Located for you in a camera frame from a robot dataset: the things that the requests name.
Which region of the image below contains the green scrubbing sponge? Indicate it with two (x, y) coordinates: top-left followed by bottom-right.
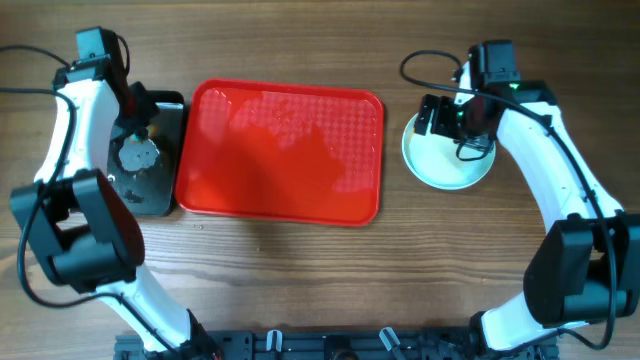
(129, 127), (149, 143)

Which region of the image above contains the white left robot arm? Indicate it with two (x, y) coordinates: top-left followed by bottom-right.
(9, 26), (221, 359)

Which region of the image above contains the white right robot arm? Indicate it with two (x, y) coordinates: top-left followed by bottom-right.
(402, 40), (639, 359)

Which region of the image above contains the red plastic tray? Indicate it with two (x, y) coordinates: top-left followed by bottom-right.
(174, 78), (385, 227)

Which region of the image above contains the black water basin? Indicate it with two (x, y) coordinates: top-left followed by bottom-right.
(107, 91), (186, 217)

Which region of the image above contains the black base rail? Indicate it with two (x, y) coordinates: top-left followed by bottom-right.
(113, 327), (561, 360)

